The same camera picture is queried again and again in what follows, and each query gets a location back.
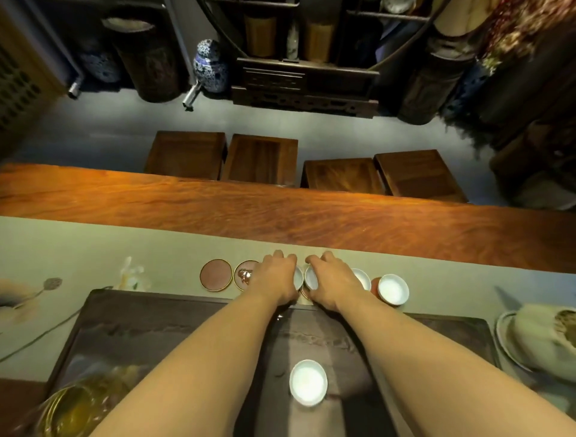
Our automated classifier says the grey-green painted table runner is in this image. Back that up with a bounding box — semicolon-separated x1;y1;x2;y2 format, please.
0;215;576;408

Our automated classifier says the grey round plate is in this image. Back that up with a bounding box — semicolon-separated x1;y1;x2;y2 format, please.
495;311;536;372

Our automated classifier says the dark wooden tea tray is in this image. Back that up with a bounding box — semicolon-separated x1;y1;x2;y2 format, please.
44;288;501;437

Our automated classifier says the square wooden stool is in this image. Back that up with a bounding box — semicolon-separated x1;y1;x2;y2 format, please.
143;131;227;181
373;149;469;203
300;158;388;195
220;133;299;188

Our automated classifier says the small pale slim vase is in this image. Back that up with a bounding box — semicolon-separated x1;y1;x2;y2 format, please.
286;23;300;60

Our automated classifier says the wooden lattice cabinet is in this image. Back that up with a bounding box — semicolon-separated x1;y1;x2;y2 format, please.
0;8;69;156

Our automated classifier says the person's left forearm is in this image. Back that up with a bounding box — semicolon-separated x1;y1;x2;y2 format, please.
89;295;300;437

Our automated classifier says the pale green folded cloth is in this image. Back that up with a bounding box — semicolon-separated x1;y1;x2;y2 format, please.
511;303;576;384

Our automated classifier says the brown bamboo canister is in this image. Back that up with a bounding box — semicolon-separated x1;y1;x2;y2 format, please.
244;14;277;58
305;20;336;63

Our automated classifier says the glass pitcher with tea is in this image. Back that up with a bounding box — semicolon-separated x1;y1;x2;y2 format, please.
25;364;151;437

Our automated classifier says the blue white porcelain jar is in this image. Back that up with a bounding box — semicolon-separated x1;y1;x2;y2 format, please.
193;39;230;94

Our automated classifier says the person's right hand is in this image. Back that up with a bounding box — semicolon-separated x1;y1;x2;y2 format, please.
305;251;366;312

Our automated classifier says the blue white porcelain stool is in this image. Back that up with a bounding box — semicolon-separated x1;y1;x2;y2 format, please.
78;40;123;84
443;61;489;120

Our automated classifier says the dark carved wooden cylinder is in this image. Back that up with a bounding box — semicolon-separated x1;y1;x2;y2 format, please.
398;38;475;126
101;17;182;104

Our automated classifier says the person's left hand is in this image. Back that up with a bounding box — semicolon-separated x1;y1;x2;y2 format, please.
249;250;300;307

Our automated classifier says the dark carved wooden shelf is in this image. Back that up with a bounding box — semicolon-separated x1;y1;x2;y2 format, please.
197;0;451;119

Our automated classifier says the person's right forearm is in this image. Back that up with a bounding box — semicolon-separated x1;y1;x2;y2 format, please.
322;295;576;437

